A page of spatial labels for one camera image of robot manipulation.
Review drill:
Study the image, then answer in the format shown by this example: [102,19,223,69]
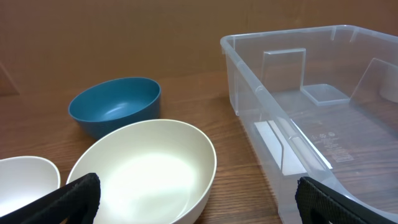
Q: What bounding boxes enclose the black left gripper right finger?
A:
[295,177,396,224]

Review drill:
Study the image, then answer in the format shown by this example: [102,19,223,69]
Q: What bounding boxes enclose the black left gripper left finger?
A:
[1,173,101,224]

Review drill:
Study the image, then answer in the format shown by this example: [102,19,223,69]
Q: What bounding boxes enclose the large cream bowl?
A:
[67,119,217,224]

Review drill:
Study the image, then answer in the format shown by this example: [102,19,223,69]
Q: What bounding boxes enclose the dark blue bowl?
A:
[68,77,162,139]

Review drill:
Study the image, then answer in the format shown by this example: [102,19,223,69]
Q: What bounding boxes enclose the white label in bin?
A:
[253,119,333,177]

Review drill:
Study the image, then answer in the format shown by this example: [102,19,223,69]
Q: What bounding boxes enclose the clear plastic storage bin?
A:
[220,25,397,223]

